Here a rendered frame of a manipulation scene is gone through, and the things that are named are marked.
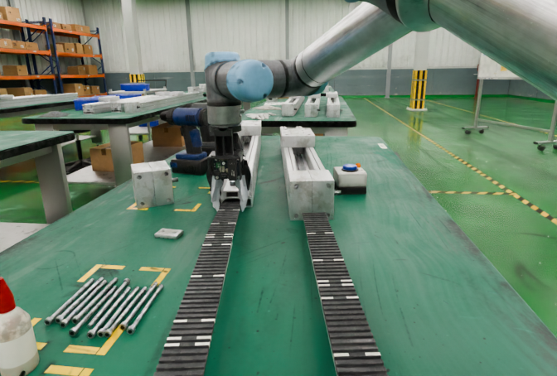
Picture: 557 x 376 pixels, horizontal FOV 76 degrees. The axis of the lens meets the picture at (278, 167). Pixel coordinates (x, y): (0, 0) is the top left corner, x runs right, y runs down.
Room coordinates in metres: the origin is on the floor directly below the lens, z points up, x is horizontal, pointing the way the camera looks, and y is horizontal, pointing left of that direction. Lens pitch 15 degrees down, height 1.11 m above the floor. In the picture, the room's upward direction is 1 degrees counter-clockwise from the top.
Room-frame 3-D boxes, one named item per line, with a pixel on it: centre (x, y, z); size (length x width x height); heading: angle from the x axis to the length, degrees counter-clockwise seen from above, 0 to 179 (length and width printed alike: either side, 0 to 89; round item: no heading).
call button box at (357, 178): (0.97, -0.19, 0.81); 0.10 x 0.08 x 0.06; 91
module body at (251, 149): (1.25, 0.12, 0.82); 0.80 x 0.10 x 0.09; 1
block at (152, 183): (0.91, 0.33, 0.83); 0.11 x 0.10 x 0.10; 115
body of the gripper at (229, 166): (0.78, 0.12, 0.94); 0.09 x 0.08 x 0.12; 1
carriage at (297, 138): (1.25, -0.07, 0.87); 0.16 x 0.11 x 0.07; 1
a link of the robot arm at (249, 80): (0.71, 0.05, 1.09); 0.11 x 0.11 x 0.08; 31
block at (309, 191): (0.80, -0.09, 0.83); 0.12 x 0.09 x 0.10; 91
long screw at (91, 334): (0.44, 0.24, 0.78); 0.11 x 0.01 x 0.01; 176
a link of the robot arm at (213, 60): (0.79, 0.11, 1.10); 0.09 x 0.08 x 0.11; 31
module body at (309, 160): (1.25, -0.07, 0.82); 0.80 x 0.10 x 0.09; 1
